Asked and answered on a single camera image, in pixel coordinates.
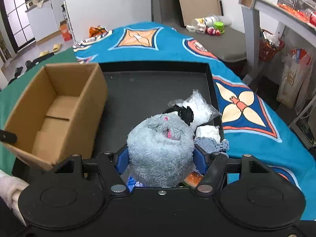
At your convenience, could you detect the black shallow tray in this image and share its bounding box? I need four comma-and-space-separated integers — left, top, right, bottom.
93, 61, 219, 156

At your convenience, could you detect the black framed glass door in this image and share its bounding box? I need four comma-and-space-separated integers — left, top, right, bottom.
2, 0, 34, 52

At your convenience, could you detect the grey mattress pad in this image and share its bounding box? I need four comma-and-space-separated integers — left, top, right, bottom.
170, 24, 246, 63

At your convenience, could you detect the grey desk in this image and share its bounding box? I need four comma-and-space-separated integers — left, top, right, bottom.
238, 0, 316, 68

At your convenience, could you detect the white round container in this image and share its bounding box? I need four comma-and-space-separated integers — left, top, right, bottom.
191, 16, 220, 27

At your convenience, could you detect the yellow slipper right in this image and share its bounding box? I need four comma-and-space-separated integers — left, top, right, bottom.
53, 43, 62, 53

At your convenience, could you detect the orange cardboard box on floor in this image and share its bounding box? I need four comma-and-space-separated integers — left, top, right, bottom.
59, 20, 72, 41

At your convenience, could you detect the blue tissue pack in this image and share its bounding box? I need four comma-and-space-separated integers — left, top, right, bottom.
126, 176, 145, 193

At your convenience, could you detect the brown cardboard box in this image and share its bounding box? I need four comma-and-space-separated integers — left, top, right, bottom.
2, 63, 108, 170

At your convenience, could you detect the blue patterned blanket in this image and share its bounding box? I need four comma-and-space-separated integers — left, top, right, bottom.
73, 22, 315, 220

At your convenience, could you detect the green cloth sheet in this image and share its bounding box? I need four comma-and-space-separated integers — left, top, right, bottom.
0, 48, 77, 178

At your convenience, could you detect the plush hamburger toy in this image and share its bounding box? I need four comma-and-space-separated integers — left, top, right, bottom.
184, 171, 203, 188

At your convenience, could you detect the green lidded jar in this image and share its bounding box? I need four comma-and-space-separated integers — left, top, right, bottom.
214, 22, 224, 34

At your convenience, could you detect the black shoe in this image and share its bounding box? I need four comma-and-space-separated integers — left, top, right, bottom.
14, 66, 23, 78

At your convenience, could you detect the yellow slipper left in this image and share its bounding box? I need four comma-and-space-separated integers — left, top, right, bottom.
40, 50, 50, 57

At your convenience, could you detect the black laptop bag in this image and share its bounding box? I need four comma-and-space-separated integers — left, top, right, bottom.
25, 53, 55, 71

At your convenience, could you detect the grey fluffy plush toy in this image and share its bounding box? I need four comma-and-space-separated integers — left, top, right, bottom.
126, 112, 194, 187

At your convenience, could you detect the blue denim fabric piece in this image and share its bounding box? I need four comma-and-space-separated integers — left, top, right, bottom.
194, 137, 229, 157

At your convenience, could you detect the white kitchen cabinet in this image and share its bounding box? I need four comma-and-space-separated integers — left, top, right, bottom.
26, 0, 65, 42

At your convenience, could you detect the yellow slipper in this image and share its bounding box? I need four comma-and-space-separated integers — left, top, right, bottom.
40, 50, 50, 57
53, 43, 62, 53

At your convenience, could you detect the orange gift bag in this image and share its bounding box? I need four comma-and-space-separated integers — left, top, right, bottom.
89, 26, 108, 38

